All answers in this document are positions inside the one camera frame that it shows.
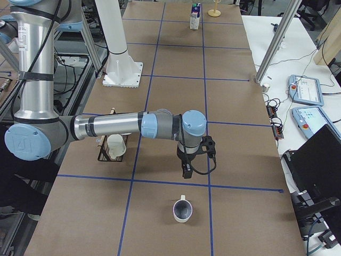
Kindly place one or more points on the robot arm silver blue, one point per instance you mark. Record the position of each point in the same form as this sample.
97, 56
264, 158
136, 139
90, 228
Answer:
39, 130

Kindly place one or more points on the lower teach pendant tablet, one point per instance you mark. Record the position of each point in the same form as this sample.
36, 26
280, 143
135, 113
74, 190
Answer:
310, 119

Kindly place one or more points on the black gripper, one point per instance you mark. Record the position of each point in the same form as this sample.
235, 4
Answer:
184, 159

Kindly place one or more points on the small metal cup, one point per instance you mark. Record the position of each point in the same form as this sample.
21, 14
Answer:
265, 87

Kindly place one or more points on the aluminium frame post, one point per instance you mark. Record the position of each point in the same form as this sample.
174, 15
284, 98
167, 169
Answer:
277, 38

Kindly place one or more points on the teach pendant tablet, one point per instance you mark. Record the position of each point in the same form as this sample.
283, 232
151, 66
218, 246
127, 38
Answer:
305, 90
310, 119

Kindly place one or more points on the white mug grey inside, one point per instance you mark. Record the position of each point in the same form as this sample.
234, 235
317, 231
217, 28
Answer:
182, 210

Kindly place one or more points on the upper teach pendant tablet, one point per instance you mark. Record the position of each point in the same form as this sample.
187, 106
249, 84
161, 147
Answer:
305, 90

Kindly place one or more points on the blue white milk carton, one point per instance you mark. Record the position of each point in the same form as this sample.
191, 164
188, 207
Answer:
195, 16

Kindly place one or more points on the white camera pillar base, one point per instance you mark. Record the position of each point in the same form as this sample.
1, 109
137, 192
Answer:
121, 69

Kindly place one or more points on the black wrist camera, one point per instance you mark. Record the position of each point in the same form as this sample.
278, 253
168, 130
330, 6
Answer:
208, 146

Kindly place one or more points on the wooden mug tree stand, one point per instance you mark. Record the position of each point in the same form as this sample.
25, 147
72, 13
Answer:
215, 12

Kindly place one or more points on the black laptop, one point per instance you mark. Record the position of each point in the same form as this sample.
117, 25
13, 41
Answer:
315, 166

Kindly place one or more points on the white mug in rack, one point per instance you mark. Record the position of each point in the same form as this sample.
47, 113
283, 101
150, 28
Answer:
116, 146

